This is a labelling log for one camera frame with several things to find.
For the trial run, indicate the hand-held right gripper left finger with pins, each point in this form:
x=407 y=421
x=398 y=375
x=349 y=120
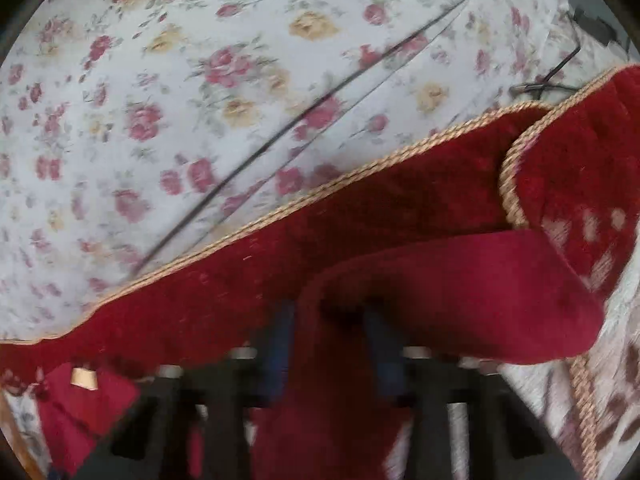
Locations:
x=279 y=345

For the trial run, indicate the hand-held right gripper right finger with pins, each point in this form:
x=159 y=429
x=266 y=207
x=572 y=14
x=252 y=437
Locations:
x=386 y=360

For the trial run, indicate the red knit garment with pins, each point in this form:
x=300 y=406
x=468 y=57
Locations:
x=450 y=290

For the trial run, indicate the red and white plush blanket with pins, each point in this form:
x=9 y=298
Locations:
x=300 y=240

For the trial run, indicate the floral bedsheet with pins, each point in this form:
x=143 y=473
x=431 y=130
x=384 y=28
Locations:
x=150 y=160

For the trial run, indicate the wooden bed edge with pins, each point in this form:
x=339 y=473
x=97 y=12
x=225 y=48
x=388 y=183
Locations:
x=15 y=440

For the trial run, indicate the grey box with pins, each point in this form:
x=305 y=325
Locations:
x=600 y=27

